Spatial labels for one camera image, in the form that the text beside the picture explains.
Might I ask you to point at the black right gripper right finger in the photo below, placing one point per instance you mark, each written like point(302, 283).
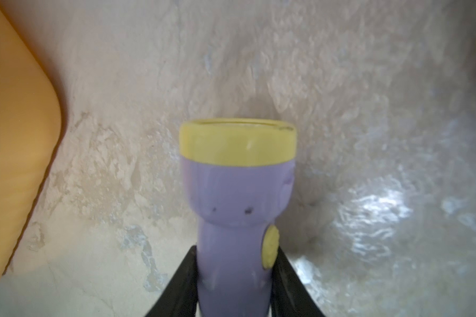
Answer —
point(289, 296)

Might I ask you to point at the yellow plastic storage tray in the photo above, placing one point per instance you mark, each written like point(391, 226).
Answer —
point(30, 126)

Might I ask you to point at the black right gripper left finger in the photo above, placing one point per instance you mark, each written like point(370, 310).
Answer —
point(180, 297)

